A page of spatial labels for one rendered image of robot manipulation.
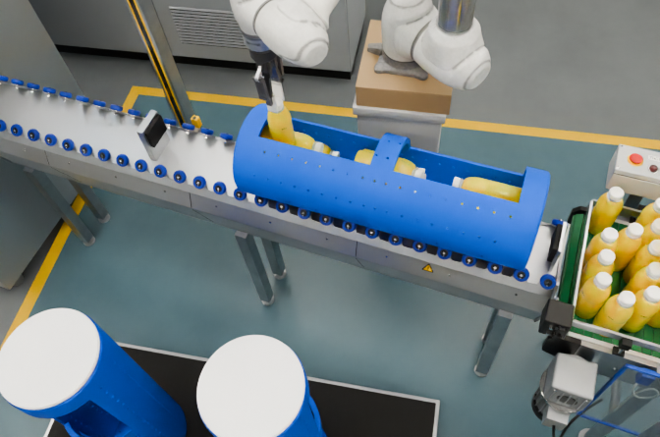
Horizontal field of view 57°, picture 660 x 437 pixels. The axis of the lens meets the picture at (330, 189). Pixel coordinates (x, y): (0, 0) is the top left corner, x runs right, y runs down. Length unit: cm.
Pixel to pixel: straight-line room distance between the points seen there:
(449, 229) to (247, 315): 141
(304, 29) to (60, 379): 111
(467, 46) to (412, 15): 21
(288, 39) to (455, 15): 59
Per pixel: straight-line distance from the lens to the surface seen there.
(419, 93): 205
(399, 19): 194
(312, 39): 132
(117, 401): 199
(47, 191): 292
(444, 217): 167
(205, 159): 217
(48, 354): 187
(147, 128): 212
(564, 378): 188
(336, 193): 173
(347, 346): 276
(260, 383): 165
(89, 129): 242
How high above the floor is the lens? 259
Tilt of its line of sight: 56 degrees down
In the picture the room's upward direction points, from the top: 7 degrees counter-clockwise
